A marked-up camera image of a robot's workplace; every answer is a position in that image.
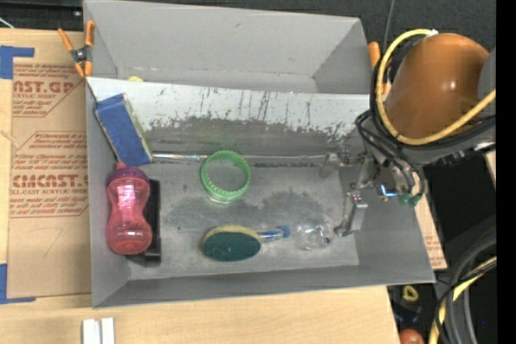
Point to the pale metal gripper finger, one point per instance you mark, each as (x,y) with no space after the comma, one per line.
(332,163)
(354,215)

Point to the clear glass thing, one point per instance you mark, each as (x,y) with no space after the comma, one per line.
(312,237)

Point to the green and yellow dish scrubber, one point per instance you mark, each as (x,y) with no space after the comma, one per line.
(230,243)

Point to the grey metal bin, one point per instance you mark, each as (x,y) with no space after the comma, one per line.
(250,52)

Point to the black box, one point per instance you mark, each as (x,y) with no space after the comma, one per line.
(155,209)

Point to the pink bottle with purple lid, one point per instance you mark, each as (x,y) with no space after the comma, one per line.
(128,209)

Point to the small yellow thing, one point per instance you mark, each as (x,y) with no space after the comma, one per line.
(135,79)

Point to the blue sponge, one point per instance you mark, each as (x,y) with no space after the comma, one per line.
(121,129)

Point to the brown cardboard board red print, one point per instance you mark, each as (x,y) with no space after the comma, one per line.
(44,157)

